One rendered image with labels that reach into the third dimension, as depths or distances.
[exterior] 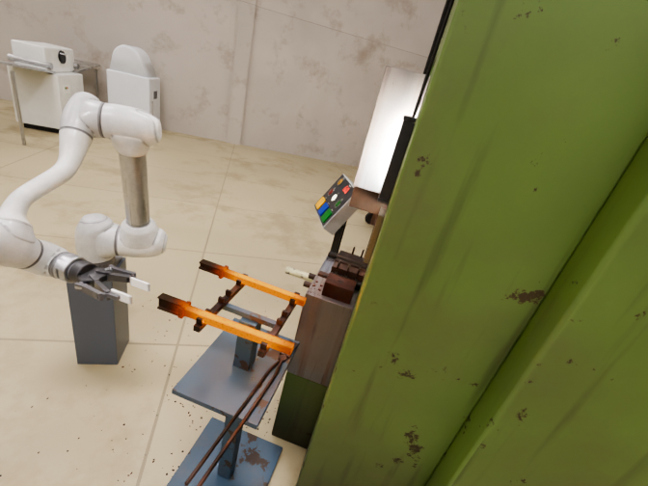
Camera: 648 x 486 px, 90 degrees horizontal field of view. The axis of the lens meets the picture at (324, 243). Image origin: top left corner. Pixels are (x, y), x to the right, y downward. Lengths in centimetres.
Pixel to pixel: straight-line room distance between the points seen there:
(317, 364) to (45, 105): 617
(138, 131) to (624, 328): 158
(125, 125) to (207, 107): 659
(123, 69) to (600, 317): 746
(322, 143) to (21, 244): 740
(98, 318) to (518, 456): 190
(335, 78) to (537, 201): 742
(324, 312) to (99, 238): 112
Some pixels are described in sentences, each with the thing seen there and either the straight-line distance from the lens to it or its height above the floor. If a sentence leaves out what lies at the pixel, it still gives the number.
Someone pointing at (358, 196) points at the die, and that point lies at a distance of 128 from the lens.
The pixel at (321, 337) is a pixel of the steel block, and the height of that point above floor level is 73.
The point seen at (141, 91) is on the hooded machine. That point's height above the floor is 79.
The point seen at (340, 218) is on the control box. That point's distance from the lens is 183.
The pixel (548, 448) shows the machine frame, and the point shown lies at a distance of 119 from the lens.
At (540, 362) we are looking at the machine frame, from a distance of 98.
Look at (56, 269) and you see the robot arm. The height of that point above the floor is 98.
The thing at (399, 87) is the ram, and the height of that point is 171.
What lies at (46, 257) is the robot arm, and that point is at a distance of 132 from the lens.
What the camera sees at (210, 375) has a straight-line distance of 127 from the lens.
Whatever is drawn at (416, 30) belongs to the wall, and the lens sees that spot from 869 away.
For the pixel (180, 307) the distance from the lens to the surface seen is 109.
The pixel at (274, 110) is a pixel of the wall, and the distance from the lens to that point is 799.
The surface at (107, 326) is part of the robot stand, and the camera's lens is 213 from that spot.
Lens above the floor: 167
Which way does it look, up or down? 25 degrees down
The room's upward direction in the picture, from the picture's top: 14 degrees clockwise
